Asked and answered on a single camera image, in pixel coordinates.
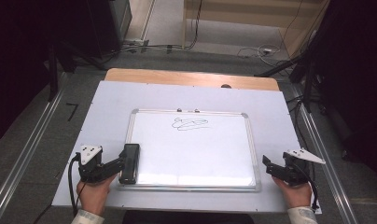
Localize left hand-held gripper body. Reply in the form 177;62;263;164
77;144;126;184

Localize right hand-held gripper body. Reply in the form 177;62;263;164
282;147;327;188

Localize black whiteboard eraser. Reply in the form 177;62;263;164
118;143;141;185

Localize person's right hand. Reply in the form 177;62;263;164
272;175;313;210

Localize person's left hand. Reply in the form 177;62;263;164
76;173;119;217

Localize silver-framed whiteboard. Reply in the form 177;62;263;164
117;107;262;192

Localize black metal stand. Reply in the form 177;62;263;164
47;43;60;103
254;52;316;114

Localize wooden table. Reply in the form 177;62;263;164
104;67;281;92

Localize dark curtain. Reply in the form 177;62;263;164
0;0;122;147
307;0;377;188

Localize light wooden furniture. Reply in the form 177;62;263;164
181;0;331;59

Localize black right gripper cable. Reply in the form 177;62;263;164
297;163;320;213

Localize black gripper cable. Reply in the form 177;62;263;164
67;152;82;217
297;163;320;213

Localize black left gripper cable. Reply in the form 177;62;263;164
67;152;82;217

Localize metal floor rail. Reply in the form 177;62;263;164
296;101;361;224
0;72;69;224

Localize white floor cable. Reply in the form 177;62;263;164
236;44;282;61

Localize black floor cables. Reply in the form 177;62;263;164
101;0;204;59

